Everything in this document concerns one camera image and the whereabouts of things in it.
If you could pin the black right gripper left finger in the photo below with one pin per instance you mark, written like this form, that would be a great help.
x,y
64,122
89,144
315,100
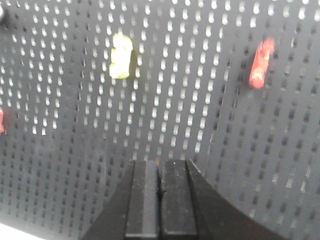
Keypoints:
x,y
132,213

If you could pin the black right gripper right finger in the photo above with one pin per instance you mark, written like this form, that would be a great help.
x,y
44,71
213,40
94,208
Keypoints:
x,y
191,209

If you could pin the black perforated pegboard panel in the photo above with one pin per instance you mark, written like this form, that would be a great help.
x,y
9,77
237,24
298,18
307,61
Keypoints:
x,y
71,128

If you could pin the red toggle switch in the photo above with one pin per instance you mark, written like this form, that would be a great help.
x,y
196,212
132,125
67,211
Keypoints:
x,y
260,64

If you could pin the yellow toggle switch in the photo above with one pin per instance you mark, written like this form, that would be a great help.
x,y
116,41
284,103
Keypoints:
x,y
119,67

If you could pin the white red rocker switch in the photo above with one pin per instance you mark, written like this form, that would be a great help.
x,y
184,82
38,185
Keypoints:
x,y
2,127

